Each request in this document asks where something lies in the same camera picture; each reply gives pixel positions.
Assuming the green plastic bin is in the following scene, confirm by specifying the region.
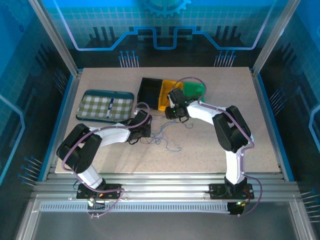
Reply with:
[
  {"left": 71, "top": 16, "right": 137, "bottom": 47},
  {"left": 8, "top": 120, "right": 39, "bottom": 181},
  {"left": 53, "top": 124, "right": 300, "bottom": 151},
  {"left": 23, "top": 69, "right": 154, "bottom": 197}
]
[{"left": 181, "top": 79, "right": 208, "bottom": 103}]

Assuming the slotted cable duct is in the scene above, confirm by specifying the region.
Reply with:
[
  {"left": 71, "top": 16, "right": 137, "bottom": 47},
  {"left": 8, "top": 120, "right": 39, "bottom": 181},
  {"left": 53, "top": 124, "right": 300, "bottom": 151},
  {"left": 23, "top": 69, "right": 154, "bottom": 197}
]
[{"left": 39, "top": 202, "right": 231, "bottom": 214}]

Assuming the black plastic bin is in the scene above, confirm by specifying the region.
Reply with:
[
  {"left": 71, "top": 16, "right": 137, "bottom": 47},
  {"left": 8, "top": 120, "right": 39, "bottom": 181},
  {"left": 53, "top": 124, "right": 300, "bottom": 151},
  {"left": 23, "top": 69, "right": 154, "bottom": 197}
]
[{"left": 136, "top": 77, "right": 164, "bottom": 111}]

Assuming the blue white pen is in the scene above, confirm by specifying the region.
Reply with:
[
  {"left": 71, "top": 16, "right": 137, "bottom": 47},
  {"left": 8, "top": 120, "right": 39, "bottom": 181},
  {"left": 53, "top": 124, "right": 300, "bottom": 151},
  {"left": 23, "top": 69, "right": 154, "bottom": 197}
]
[{"left": 106, "top": 97, "right": 115, "bottom": 119}]

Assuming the yellow plastic bin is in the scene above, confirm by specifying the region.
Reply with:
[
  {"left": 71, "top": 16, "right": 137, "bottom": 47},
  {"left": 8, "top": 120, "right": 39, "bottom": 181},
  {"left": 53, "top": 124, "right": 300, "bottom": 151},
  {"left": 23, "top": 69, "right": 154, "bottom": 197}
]
[{"left": 157, "top": 79, "right": 185, "bottom": 111}]

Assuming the aluminium corner post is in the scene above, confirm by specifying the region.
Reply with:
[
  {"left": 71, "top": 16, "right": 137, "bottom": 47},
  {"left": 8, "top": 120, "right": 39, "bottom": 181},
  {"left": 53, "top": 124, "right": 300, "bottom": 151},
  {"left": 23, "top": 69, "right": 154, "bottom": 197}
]
[
  {"left": 251, "top": 0, "right": 301, "bottom": 76},
  {"left": 27, "top": 0, "right": 80, "bottom": 76}
]

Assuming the aluminium frame beam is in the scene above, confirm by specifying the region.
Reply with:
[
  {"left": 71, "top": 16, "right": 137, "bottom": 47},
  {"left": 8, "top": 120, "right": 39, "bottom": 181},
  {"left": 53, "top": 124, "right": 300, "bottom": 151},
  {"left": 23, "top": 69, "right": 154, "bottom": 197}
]
[{"left": 31, "top": 171, "right": 305, "bottom": 202}]

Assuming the red cable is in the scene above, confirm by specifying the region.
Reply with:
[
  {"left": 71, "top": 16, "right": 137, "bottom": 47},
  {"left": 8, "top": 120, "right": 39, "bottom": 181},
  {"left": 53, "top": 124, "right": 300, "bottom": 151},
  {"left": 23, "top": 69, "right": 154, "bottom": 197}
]
[{"left": 183, "top": 83, "right": 206, "bottom": 100}]

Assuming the dark blue cable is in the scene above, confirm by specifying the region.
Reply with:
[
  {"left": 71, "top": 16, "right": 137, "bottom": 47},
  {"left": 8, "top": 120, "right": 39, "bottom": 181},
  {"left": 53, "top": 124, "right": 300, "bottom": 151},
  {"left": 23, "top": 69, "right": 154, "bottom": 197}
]
[{"left": 174, "top": 114, "right": 195, "bottom": 129}]

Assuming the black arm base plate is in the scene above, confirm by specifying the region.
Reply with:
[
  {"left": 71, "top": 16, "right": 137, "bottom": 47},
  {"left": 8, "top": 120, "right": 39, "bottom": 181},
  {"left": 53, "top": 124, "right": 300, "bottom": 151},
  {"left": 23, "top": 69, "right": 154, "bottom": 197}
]
[
  {"left": 76, "top": 183, "right": 123, "bottom": 200},
  {"left": 209, "top": 183, "right": 255, "bottom": 200}
]

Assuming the teal tray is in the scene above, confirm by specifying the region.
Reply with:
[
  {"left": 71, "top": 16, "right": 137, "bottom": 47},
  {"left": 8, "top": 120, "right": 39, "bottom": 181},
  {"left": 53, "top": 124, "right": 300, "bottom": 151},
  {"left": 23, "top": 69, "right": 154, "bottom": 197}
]
[{"left": 75, "top": 89, "right": 135, "bottom": 123}]

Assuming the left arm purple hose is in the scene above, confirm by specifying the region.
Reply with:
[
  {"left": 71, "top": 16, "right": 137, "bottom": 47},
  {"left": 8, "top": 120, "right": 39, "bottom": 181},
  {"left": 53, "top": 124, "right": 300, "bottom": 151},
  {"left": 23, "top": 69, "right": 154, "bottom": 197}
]
[{"left": 61, "top": 101, "right": 152, "bottom": 219}]

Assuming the green checkered cloth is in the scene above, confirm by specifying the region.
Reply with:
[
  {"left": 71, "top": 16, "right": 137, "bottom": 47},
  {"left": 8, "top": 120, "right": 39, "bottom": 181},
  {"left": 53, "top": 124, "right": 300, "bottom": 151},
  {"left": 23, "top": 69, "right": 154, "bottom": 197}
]
[{"left": 77, "top": 93, "right": 133, "bottom": 120}]

